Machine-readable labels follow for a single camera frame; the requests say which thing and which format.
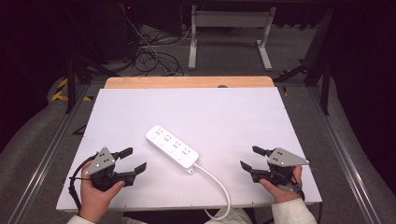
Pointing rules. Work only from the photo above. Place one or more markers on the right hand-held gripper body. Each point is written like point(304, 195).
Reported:
point(280, 158)

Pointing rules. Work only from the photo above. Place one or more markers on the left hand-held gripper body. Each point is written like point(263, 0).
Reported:
point(104, 179)

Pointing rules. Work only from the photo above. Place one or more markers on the person's left hand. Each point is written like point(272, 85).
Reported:
point(93, 200)

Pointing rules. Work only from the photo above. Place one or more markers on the person's right hand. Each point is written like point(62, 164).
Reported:
point(285, 193)

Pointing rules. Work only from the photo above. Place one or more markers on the white power strip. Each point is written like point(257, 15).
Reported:
point(171, 147)

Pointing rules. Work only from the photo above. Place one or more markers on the person's left white sleeve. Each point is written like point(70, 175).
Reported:
point(76, 220)

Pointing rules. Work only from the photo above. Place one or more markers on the person's white sleeve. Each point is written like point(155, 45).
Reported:
point(76, 220)
point(292, 213)

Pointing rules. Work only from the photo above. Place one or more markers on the person's right white sleeve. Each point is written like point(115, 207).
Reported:
point(292, 213)

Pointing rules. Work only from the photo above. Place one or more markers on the black metal stand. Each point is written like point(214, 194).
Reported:
point(71, 84)
point(323, 77)

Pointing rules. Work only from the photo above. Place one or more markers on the yellow black hazard tape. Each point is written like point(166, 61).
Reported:
point(60, 93)

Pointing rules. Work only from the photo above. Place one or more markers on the aluminium floor rail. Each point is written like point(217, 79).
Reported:
point(46, 155)
point(342, 155)

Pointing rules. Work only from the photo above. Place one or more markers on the white metal stand frame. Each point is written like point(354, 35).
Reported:
point(230, 18)

